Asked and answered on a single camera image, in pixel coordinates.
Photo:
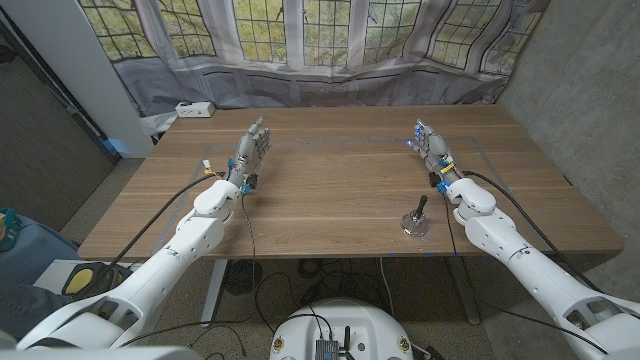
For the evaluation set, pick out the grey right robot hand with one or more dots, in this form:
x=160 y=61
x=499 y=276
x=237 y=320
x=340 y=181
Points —
x=434 y=147

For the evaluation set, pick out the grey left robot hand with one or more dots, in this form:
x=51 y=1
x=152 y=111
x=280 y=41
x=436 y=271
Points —
x=250 y=150

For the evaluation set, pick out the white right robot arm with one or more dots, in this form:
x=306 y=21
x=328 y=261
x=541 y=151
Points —
x=525 y=260

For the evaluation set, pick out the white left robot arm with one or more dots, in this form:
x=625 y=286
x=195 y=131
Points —
x=150 y=285

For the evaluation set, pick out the white power strip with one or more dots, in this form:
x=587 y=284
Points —
x=195 y=110

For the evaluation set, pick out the printed window backdrop cloth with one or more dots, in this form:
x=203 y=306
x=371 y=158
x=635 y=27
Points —
x=320 y=85

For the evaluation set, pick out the black round floor fan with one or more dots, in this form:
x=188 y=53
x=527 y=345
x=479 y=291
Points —
x=240 y=280

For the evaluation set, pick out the white table leg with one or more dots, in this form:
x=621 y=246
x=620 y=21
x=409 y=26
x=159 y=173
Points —
x=212 y=300

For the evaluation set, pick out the grey table leg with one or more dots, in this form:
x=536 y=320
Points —
x=465 y=300

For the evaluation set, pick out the yellow and black foot pedal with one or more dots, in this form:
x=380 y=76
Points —
x=80 y=281
x=117 y=275

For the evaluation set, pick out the white robot torso base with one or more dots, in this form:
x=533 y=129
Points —
x=360 y=325

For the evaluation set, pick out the white pillar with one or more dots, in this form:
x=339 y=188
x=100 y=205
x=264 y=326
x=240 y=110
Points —
x=75 y=60

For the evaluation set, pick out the white pedal platform board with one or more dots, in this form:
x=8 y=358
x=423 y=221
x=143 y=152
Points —
x=50 y=277

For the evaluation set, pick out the blue fabric seat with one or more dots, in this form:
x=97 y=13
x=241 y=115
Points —
x=30 y=255

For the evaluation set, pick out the white robot chest plate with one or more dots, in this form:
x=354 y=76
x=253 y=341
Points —
x=100 y=354

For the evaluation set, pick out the teal object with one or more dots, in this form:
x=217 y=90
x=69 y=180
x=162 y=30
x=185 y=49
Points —
x=7 y=230

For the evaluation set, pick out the person's leg in jeans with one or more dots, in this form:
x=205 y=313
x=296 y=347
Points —
x=30 y=310

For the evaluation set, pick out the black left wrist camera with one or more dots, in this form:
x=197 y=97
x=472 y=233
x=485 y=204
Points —
x=251 y=181

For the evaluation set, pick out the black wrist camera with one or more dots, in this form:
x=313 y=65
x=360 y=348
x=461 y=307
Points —
x=251 y=181
x=434 y=179

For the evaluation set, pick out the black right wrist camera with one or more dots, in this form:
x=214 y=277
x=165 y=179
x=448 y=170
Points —
x=434 y=179

